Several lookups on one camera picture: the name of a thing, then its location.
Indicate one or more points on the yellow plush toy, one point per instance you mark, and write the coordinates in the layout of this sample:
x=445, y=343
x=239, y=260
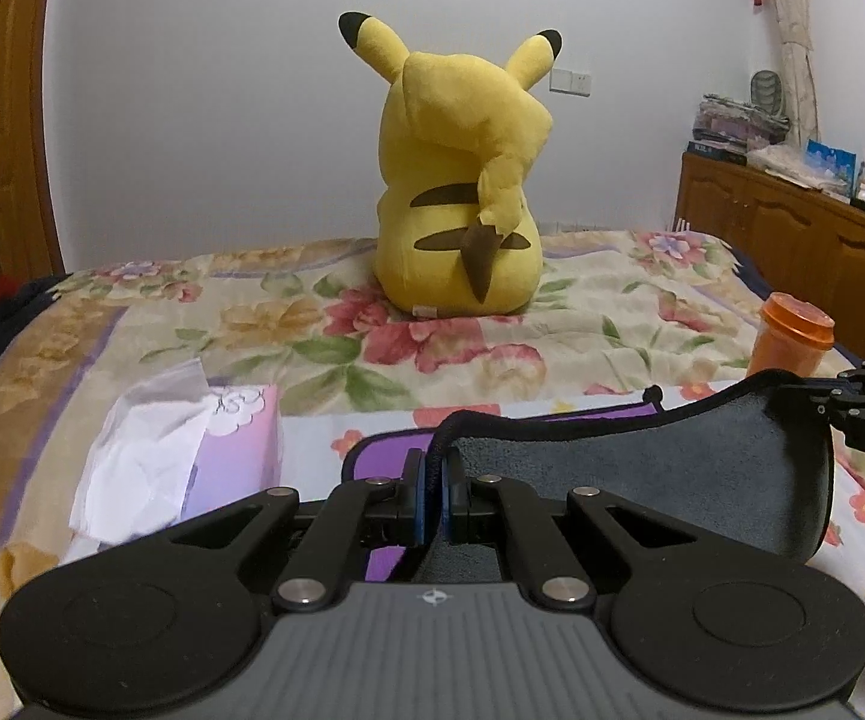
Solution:
x=447, y=165

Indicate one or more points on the floral bed sheet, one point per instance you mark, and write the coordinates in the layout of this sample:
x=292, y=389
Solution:
x=252, y=315

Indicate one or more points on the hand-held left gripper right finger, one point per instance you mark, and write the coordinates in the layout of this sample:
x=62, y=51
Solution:
x=449, y=496

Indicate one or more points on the purple and grey cloth pouch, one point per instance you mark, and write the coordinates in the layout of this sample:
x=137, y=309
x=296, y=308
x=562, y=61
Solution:
x=627, y=465

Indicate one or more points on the orange plastic cup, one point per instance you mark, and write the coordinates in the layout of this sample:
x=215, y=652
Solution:
x=789, y=341

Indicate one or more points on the white wall socket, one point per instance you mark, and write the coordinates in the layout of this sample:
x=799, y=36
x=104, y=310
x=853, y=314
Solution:
x=570, y=81

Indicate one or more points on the blue picture card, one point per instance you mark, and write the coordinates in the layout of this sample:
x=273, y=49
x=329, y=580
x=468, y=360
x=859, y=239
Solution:
x=830, y=165

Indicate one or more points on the beige curtain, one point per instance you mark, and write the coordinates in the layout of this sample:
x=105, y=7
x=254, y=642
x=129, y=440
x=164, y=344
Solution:
x=789, y=30

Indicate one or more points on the woven hand fan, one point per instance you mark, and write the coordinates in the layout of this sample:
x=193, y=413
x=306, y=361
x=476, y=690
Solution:
x=766, y=90

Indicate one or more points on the stack of books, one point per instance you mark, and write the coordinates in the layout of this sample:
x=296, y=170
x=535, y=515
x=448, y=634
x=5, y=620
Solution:
x=732, y=127

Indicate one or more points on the wooden cabinet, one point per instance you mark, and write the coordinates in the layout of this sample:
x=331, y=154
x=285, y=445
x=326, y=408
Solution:
x=777, y=232

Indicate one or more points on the pink tissue box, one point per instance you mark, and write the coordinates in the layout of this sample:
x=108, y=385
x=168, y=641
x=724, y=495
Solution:
x=241, y=450

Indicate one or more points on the pile of white papers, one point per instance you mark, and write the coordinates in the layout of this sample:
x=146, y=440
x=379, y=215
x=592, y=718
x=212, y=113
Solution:
x=781, y=163

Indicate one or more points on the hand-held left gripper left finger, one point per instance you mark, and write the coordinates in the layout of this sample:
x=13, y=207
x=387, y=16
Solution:
x=418, y=496

